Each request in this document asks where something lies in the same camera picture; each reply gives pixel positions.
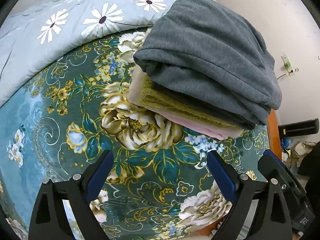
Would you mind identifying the light blue daisy quilt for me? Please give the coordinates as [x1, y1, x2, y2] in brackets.
[1, 0, 176, 105]

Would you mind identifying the pink folded cloth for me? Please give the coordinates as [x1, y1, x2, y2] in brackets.
[152, 109, 244, 140]

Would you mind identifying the beige folded cloth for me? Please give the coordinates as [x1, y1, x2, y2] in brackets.
[126, 65, 159, 113]

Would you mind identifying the olive green folded cloth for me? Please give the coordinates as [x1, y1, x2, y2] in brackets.
[139, 75, 241, 130]

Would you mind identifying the wooden bed frame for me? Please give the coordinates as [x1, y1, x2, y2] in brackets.
[267, 109, 282, 160]

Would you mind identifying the black box on floor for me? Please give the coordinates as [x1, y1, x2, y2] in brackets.
[278, 118, 319, 138]

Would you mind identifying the grey knit garment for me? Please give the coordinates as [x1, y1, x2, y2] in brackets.
[133, 0, 282, 129]

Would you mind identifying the green floral bed blanket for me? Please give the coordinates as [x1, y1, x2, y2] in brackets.
[1, 28, 269, 239]

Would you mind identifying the wall power socket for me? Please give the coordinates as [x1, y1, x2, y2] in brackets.
[281, 53, 299, 76]

